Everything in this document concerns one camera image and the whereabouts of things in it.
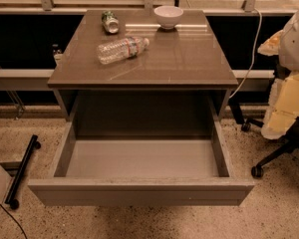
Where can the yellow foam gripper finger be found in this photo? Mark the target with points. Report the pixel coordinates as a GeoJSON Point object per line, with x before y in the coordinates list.
{"type": "Point", "coordinates": [271, 45]}
{"type": "Point", "coordinates": [283, 107]}

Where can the grey top drawer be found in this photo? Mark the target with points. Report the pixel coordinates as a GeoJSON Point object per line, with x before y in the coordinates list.
{"type": "Point", "coordinates": [142, 150]}

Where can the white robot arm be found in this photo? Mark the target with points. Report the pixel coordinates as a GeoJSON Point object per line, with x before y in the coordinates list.
{"type": "Point", "coordinates": [288, 52]}

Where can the grey drawer cabinet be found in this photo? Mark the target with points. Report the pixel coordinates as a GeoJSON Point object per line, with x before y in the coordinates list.
{"type": "Point", "coordinates": [185, 58]}

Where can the black office chair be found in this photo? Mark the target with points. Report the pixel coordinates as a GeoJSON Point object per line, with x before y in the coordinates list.
{"type": "Point", "coordinates": [290, 141]}

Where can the white ceramic bowl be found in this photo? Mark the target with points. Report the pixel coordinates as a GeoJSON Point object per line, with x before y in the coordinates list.
{"type": "Point", "coordinates": [168, 16]}

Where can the clear plastic water bottle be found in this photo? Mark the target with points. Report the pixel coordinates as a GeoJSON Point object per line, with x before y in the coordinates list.
{"type": "Point", "coordinates": [121, 49]}

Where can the green soda can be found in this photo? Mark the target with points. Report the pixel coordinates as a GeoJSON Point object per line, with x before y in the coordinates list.
{"type": "Point", "coordinates": [110, 22]}

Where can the small bottle behind cabinet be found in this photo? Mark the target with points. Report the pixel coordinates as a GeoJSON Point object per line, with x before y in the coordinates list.
{"type": "Point", "coordinates": [57, 53]}

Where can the black wheeled stand leg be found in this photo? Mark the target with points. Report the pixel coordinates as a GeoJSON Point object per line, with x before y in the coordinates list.
{"type": "Point", "coordinates": [11, 199]}

